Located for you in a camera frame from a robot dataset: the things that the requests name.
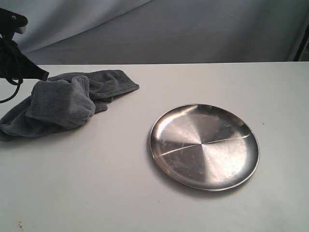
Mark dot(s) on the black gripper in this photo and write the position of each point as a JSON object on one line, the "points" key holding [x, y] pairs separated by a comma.
{"points": [[14, 64]]}

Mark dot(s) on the grey fleece towel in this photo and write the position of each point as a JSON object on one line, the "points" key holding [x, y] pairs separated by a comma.
{"points": [[64, 102]]}

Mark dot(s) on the grey backdrop cloth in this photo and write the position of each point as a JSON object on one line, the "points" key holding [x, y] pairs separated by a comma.
{"points": [[160, 31]]}

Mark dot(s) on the round steel plate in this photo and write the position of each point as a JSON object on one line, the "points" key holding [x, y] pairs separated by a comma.
{"points": [[204, 147]]}

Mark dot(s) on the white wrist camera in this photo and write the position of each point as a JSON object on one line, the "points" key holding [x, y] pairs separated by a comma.
{"points": [[20, 30]]}

